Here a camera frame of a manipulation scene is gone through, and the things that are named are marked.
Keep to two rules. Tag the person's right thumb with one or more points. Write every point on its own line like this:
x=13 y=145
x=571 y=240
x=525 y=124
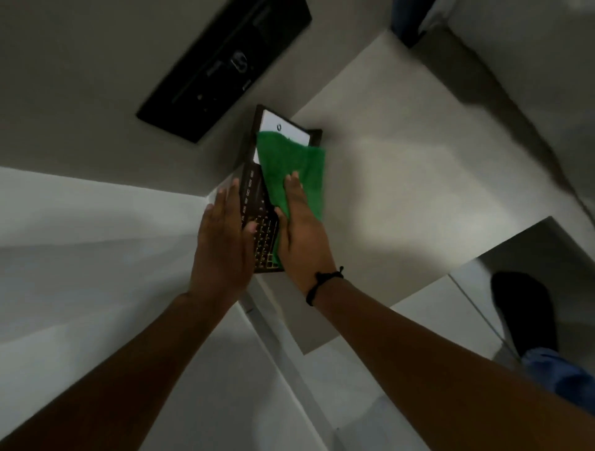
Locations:
x=282 y=219

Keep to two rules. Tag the small dark laptop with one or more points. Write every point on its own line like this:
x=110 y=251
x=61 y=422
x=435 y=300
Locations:
x=260 y=218

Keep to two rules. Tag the person's left forearm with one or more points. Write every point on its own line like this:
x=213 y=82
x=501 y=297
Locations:
x=125 y=371

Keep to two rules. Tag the black flat monitor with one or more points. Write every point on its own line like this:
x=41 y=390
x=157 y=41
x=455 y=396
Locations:
x=223 y=69

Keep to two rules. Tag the person's left thumb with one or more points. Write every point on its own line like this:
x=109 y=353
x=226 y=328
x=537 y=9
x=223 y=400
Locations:
x=250 y=233

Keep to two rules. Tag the person's right forearm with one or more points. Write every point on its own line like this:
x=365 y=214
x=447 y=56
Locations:
x=441 y=385

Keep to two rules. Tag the green cleaning cloth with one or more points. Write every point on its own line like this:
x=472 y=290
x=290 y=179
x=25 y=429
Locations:
x=290 y=158

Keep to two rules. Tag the person's right hand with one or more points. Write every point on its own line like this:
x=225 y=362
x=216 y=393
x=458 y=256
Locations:
x=304 y=246

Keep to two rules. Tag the person's left hand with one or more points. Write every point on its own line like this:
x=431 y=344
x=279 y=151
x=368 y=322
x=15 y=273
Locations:
x=221 y=251

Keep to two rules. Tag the black shoe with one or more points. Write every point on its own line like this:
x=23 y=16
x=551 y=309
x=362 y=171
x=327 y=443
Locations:
x=525 y=311

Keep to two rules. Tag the blue trouser leg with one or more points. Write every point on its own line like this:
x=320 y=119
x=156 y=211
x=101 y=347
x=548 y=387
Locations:
x=560 y=376

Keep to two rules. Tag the black wrist band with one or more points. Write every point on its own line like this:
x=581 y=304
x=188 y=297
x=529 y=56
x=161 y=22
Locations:
x=320 y=280

